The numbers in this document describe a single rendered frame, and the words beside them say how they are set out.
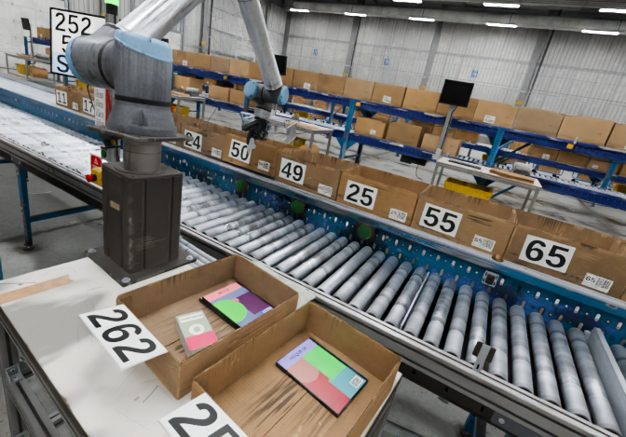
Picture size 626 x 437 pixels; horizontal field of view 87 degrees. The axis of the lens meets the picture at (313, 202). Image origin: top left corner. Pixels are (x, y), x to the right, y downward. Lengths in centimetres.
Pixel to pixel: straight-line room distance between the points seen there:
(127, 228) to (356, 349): 75
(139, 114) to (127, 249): 41
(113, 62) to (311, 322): 91
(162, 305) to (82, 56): 76
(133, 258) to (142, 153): 33
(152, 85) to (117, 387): 76
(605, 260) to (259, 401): 130
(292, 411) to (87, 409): 40
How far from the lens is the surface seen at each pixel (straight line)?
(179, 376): 81
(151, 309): 105
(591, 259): 162
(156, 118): 108
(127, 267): 121
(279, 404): 84
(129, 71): 109
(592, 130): 612
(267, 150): 189
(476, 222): 156
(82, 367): 95
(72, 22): 211
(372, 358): 93
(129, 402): 86
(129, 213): 112
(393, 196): 159
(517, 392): 116
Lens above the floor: 141
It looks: 19 degrees down
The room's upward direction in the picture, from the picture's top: 11 degrees clockwise
